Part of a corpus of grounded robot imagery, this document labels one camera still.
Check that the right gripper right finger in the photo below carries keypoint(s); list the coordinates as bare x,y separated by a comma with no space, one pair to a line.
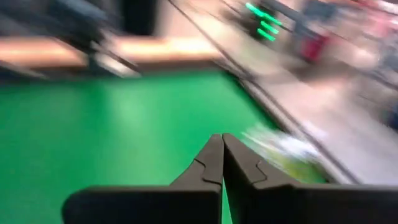
280,205

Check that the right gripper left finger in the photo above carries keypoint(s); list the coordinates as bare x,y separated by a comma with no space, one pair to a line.
186,202

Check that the white artificial flower bunch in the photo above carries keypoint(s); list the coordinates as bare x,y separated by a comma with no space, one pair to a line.
280,149

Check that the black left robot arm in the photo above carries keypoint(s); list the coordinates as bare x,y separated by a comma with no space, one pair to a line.
62,25

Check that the green table mat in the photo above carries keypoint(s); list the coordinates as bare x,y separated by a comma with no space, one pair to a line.
93,140

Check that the red background object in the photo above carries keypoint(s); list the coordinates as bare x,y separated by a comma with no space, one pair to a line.
312,49

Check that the dark robot green dots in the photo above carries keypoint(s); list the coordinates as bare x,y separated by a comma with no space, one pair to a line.
264,21

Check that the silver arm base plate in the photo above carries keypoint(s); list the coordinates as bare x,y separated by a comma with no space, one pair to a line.
115,66

